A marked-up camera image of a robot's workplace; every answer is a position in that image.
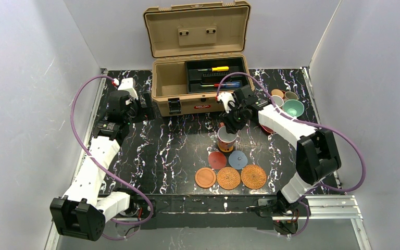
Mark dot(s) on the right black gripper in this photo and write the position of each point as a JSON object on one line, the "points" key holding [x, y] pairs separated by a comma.
{"points": [[232, 125]]}

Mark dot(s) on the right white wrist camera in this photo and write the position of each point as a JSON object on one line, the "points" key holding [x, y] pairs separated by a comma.
{"points": [[227, 100]]}

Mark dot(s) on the small olive cup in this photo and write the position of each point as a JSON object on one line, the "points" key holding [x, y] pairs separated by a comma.
{"points": [[290, 96]]}

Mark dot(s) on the red round coaster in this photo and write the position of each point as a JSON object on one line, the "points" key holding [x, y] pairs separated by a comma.
{"points": [[217, 160]]}

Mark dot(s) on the woven rattan coaster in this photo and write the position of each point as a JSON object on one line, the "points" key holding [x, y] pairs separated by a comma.
{"points": [[253, 177], [228, 178]]}

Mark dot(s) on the small orange cup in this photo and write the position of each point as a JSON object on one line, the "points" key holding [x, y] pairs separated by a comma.
{"points": [[277, 92]]}

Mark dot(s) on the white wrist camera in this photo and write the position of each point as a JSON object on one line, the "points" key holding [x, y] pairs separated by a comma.
{"points": [[227, 100], [128, 84]]}

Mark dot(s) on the smooth wooden coaster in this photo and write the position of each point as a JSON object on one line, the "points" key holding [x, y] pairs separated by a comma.
{"points": [[205, 178]]}

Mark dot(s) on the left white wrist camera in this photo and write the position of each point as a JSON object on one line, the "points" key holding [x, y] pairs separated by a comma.
{"points": [[128, 84]]}

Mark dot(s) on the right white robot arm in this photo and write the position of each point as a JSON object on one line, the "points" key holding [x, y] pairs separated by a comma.
{"points": [[316, 151]]}

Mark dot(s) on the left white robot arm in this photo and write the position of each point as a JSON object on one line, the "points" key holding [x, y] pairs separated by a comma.
{"points": [[79, 213]]}

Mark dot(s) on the teal green bowl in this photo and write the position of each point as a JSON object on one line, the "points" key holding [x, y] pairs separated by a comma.
{"points": [[293, 107]]}

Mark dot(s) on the red serving tray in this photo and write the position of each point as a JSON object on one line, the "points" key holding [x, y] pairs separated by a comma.
{"points": [[267, 129]]}

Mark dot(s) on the white cup floral pattern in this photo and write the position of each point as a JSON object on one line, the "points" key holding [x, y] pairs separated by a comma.
{"points": [[226, 141]]}

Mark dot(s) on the blue round coaster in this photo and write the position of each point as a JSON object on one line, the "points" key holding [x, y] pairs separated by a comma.
{"points": [[237, 160]]}

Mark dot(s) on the yellow handled screwdriver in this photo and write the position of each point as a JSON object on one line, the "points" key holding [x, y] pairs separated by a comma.
{"points": [[214, 69]]}

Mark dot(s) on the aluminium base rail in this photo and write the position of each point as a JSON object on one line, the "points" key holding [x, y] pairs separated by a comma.
{"points": [[223, 222]]}

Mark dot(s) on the black toolbox tray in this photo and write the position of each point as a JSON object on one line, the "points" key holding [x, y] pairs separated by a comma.
{"points": [[195, 78]]}

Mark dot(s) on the small white cup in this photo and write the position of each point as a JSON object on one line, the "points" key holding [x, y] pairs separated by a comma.
{"points": [[278, 100]]}

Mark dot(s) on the tan plastic toolbox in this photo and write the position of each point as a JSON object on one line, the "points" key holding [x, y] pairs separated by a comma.
{"points": [[197, 50]]}

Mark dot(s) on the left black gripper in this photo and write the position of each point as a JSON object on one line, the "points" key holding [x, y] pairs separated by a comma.
{"points": [[145, 107]]}

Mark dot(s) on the red blue handled screwdriver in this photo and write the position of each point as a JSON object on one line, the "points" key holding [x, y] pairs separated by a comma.
{"points": [[235, 84]]}

